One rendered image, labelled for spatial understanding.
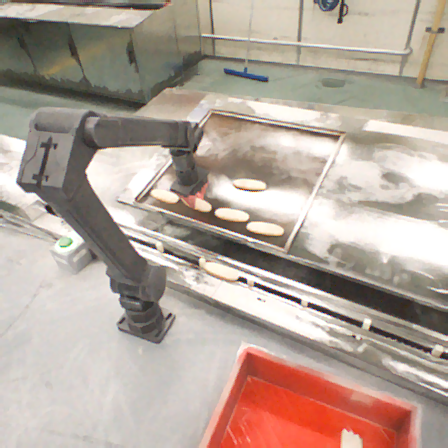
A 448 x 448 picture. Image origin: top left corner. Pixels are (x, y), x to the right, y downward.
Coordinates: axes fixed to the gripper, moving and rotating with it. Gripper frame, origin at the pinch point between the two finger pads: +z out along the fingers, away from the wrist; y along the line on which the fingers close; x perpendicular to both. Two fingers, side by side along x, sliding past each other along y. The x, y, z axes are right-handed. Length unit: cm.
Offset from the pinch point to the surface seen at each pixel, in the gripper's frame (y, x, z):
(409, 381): 18, 66, 1
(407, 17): -341, -31, 96
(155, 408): 49, 27, 0
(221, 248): 6.2, 12.0, 8.0
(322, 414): 32, 55, 2
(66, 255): 34.1, -16.6, -4.2
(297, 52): -321, -134, 134
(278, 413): 36, 48, 1
